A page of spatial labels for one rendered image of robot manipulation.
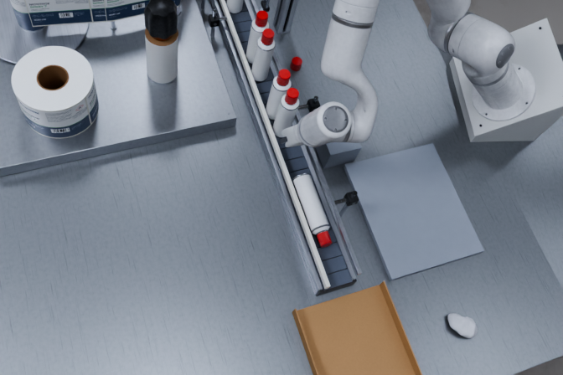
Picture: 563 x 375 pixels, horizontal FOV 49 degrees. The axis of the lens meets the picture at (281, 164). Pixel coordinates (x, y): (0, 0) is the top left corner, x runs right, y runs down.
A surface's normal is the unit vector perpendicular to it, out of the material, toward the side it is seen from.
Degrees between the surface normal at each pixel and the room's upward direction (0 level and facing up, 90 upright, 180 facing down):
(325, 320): 0
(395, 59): 0
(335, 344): 0
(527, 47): 42
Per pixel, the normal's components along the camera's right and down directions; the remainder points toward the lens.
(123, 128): 0.16, -0.44
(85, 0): 0.22, 0.89
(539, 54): -0.54, -0.31
